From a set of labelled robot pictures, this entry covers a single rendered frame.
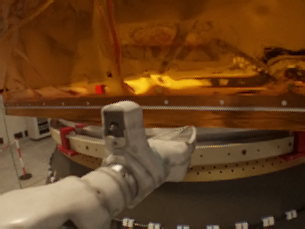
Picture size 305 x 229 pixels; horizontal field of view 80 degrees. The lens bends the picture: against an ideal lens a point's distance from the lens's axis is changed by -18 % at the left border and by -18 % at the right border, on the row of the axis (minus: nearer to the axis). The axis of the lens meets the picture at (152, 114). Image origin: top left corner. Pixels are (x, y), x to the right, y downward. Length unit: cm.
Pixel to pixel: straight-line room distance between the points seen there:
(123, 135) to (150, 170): 5
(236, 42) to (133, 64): 27
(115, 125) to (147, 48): 37
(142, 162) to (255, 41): 35
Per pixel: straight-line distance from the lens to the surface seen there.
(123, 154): 26
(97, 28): 71
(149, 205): 64
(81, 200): 20
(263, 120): 54
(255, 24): 50
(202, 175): 61
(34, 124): 810
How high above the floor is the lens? 190
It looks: 10 degrees down
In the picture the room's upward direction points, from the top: 5 degrees counter-clockwise
